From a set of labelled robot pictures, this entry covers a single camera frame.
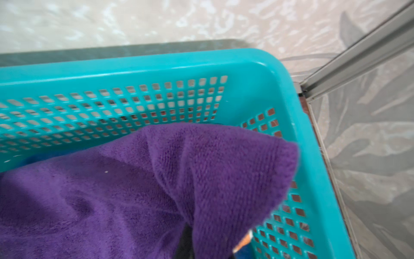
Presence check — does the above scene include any purple cloth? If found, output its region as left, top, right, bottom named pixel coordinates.
left=1, top=123, right=299, bottom=259

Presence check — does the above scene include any orange patterned towel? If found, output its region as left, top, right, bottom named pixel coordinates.
left=233, top=230, right=253, bottom=254

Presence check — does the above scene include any teal plastic basket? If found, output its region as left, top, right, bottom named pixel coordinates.
left=1, top=49, right=355, bottom=259

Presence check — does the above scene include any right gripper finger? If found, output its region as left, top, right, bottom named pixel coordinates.
left=174, top=224, right=194, bottom=259

